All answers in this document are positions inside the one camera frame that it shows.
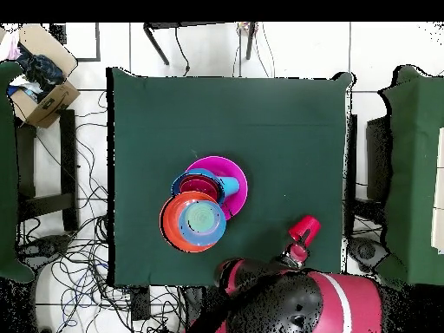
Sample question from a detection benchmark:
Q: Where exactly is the red cup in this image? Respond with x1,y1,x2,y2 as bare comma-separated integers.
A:
288,214,322,248

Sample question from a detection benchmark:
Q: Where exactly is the blue cup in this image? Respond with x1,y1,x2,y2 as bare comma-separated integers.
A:
217,176,241,199

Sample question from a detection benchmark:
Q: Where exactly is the large pink bowl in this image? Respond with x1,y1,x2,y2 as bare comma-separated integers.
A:
184,155,249,220

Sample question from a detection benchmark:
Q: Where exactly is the small blue bowl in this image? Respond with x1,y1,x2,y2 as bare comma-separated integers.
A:
177,199,227,245

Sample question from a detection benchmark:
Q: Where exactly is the large orange bowl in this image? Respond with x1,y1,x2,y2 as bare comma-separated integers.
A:
160,191,226,253

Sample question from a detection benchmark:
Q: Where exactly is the large blue bowl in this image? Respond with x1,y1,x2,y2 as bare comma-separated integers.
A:
171,168,227,206

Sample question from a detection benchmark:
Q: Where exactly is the black box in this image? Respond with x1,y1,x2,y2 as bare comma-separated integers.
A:
366,115,393,202

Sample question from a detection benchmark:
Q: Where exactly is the green cloth covered table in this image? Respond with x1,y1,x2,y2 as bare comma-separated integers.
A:
0,60,36,284
375,64,444,291

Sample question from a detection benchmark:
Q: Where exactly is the dark green tablecloth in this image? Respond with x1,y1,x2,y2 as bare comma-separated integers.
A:
105,66,356,289

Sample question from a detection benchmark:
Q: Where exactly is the beige board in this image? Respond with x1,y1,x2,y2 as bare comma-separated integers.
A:
430,127,444,255

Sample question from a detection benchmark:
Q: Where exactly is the black power strip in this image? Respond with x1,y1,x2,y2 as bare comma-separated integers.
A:
130,285,152,322

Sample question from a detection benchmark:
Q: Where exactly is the black bench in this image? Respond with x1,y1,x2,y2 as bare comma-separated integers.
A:
15,108,80,232

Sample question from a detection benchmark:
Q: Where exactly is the cardboard box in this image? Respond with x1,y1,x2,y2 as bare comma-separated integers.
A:
7,23,82,129

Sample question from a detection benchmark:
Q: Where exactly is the dark clothes bundle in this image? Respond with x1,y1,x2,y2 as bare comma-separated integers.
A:
15,42,66,102

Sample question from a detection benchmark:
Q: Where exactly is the tangle of floor cables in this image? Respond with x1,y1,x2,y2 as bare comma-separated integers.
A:
15,89,185,333

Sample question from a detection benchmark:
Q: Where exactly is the black metal table frame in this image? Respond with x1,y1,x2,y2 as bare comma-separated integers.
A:
142,21,259,67

